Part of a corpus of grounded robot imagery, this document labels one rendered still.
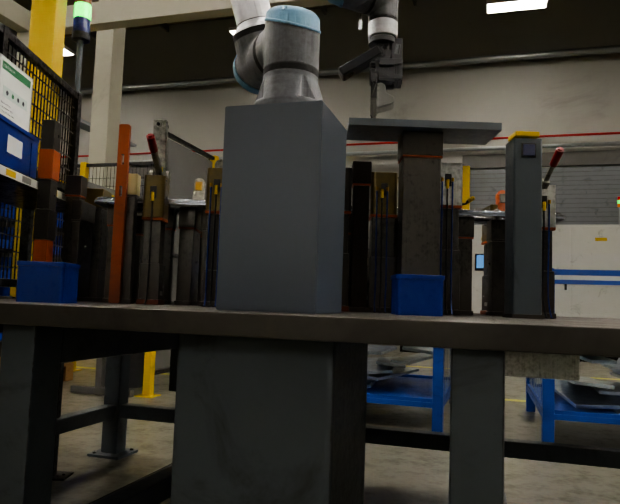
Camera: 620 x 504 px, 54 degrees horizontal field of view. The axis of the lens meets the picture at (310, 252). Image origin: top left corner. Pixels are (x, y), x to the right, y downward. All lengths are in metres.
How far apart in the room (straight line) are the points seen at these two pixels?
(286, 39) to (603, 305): 8.73
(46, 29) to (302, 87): 1.59
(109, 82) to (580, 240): 7.30
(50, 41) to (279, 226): 1.69
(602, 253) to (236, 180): 8.79
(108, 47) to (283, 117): 8.78
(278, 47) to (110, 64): 8.55
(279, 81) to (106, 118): 8.34
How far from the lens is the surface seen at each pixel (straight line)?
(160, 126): 1.76
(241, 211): 1.17
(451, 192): 1.68
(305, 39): 1.29
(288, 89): 1.23
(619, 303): 9.76
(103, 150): 9.43
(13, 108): 2.23
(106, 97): 9.64
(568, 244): 9.70
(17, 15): 6.82
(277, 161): 1.16
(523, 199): 1.56
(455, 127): 1.52
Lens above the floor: 0.72
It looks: 5 degrees up
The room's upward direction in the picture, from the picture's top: 2 degrees clockwise
